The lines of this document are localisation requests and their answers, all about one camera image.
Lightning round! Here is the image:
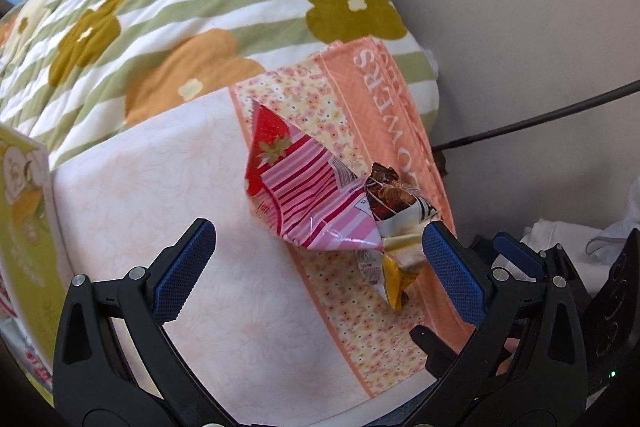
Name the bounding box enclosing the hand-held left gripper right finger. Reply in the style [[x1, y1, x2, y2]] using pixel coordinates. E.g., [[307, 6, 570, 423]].
[[400, 221, 590, 427]]

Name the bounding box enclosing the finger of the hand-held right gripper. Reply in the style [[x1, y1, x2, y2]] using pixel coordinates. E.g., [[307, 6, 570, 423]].
[[492, 231, 548, 279], [409, 326, 458, 381]]

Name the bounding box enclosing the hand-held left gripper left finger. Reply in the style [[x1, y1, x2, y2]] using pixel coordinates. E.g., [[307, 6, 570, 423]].
[[52, 217, 237, 427]]

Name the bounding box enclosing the yellow snack packet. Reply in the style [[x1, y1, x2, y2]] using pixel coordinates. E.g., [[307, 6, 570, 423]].
[[352, 239, 427, 312]]

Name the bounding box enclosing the brown white snack packet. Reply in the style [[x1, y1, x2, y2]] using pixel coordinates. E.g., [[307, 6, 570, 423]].
[[362, 162, 444, 242]]

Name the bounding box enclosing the pink striped strawberry snack packet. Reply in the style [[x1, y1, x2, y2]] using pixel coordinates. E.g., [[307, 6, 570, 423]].
[[244, 102, 386, 254]]

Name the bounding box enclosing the green cardboard box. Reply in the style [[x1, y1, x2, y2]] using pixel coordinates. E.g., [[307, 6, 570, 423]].
[[0, 124, 74, 409]]

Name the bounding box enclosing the person's right hand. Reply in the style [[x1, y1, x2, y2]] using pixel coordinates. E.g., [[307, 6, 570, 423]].
[[500, 337, 524, 376]]

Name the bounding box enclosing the white cloth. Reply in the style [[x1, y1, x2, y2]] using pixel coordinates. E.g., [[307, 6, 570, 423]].
[[520, 217, 640, 259]]

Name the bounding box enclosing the peach floral cloth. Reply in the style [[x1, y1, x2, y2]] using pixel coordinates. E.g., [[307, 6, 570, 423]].
[[49, 36, 477, 414]]

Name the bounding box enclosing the green striped floral blanket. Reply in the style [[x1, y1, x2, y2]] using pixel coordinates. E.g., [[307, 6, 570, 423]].
[[0, 0, 442, 168]]

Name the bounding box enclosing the black cable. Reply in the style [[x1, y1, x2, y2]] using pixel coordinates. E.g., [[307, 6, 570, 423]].
[[431, 79, 640, 154]]

